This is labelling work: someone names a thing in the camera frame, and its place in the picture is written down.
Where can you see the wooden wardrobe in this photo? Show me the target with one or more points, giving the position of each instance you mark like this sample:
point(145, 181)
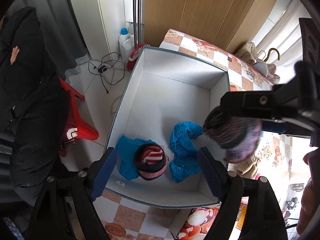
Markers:
point(200, 12)

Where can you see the beige cloth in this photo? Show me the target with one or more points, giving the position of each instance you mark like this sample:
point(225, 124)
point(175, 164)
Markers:
point(246, 167)

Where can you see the red plastic chair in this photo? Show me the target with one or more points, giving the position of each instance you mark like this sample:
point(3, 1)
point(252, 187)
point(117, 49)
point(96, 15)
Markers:
point(80, 125)

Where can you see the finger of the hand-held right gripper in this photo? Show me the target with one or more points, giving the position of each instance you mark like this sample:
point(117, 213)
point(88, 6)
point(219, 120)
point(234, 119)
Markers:
point(246, 103)
point(275, 127)

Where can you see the pink cloth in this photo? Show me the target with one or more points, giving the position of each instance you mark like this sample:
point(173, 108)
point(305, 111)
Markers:
point(273, 71)

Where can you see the red broom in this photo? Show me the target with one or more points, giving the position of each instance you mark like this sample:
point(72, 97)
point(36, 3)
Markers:
point(133, 57)

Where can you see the white bottle with blue cap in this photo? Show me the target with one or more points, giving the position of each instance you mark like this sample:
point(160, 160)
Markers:
point(123, 42)

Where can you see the grey curtain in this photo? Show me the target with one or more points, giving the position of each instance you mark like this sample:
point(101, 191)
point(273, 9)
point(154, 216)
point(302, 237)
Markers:
point(62, 12)

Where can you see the beige towel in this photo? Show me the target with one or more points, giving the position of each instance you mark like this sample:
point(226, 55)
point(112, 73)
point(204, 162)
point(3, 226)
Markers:
point(248, 51)

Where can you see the white plastic jug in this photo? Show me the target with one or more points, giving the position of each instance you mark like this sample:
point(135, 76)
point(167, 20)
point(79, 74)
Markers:
point(129, 46)

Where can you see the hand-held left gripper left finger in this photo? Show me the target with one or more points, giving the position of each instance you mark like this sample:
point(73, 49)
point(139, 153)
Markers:
point(105, 173)

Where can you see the white curtain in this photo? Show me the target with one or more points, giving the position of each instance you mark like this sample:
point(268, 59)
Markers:
point(280, 30)

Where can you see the red white black knit hat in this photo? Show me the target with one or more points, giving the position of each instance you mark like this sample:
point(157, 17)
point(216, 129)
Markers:
point(150, 161)

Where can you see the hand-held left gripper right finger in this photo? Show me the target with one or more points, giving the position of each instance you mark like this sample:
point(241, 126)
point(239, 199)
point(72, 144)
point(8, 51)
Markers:
point(209, 176)

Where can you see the grey knit cap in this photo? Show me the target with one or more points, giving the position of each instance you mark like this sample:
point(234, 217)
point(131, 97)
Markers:
point(261, 67)

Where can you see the person's right hand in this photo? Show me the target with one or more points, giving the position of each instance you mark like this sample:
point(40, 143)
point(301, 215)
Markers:
point(311, 187)

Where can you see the blue cloth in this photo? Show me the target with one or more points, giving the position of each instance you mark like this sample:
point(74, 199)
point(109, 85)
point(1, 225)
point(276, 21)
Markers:
point(126, 152)
point(183, 150)

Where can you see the white storage box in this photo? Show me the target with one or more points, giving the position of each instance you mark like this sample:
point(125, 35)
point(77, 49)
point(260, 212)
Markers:
point(172, 100)

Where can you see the purple striped knit hat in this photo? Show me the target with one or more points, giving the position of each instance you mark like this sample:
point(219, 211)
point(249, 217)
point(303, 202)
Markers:
point(231, 135)

